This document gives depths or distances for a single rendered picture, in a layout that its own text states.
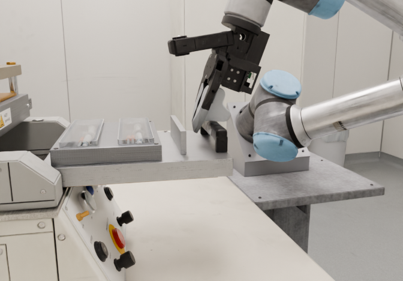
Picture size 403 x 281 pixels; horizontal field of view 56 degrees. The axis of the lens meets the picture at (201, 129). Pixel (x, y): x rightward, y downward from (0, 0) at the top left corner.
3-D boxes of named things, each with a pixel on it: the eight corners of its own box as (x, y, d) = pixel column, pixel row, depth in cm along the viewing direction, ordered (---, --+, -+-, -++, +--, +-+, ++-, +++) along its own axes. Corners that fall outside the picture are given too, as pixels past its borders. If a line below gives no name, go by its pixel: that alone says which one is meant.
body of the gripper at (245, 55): (250, 98, 66) (275, 32, 64) (205, 82, 64) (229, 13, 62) (237, 93, 73) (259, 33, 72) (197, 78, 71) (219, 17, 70)
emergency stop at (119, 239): (118, 254, 69) (107, 237, 68) (119, 244, 73) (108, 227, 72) (126, 250, 70) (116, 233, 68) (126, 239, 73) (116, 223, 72)
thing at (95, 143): (98, 155, 58) (96, 140, 57) (59, 157, 56) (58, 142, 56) (104, 129, 75) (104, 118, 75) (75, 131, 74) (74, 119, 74)
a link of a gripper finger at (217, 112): (222, 143, 68) (240, 95, 66) (191, 134, 66) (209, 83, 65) (218, 139, 71) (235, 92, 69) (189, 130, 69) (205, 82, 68)
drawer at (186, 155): (39, 193, 55) (34, 142, 54) (63, 153, 77) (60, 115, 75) (232, 181, 61) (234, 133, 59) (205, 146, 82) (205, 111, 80)
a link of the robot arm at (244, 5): (237, -13, 62) (225, -6, 69) (228, 14, 62) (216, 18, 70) (277, 4, 64) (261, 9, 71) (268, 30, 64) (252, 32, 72)
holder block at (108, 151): (50, 166, 56) (49, 149, 55) (70, 135, 75) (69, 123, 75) (162, 160, 59) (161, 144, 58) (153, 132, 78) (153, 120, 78)
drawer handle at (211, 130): (216, 152, 63) (216, 129, 62) (200, 133, 77) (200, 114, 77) (227, 152, 63) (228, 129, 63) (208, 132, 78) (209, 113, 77)
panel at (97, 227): (124, 307, 57) (61, 208, 52) (125, 221, 86) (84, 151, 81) (136, 301, 58) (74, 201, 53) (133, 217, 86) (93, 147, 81)
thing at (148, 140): (154, 152, 59) (154, 138, 59) (118, 154, 58) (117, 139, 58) (148, 128, 77) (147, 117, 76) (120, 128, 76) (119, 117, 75)
